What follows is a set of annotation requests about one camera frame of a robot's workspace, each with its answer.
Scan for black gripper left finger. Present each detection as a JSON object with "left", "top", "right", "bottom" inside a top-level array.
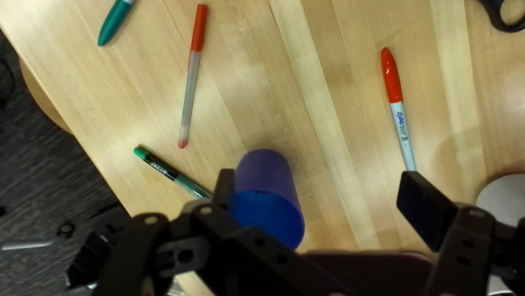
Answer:
[{"left": 91, "top": 167, "right": 308, "bottom": 296}]

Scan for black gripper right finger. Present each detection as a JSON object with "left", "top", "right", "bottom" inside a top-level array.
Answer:
[{"left": 395, "top": 170, "right": 525, "bottom": 296}]

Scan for blue plastic cup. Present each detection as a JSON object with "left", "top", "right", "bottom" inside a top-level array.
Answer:
[{"left": 226, "top": 147, "right": 306, "bottom": 254}]

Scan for grey mug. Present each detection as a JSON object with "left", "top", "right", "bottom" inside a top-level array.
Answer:
[{"left": 473, "top": 171, "right": 525, "bottom": 296}]

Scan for green marker black body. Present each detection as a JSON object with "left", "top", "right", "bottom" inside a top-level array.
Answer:
[{"left": 130, "top": 143, "right": 214, "bottom": 201}]

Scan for red capped Sharpie marker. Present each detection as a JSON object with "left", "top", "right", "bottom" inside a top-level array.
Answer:
[{"left": 378, "top": 46, "right": 418, "bottom": 175}]

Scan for grey rod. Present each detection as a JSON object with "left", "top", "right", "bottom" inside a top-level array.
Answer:
[{"left": 0, "top": 241, "right": 53, "bottom": 254}]

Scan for orange capped grey pen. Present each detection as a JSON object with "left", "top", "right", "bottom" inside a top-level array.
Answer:
[{"left": 175, "top": 4, "right": 211, "bottom": 152}]

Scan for green capped Sharpie marker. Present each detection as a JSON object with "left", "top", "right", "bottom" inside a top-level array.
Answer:
[{"left": 96, "top": 0, "right": 135, "bottom": 48}]

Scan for small black ring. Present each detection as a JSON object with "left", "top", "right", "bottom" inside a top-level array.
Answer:
[{"left": 53, "top": 219, "right": 76, "bottom": 241}]

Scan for black handled scissors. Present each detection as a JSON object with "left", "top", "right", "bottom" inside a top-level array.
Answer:
[{"left": 477, "top": 0, "right": 525, "bottom": 35}]

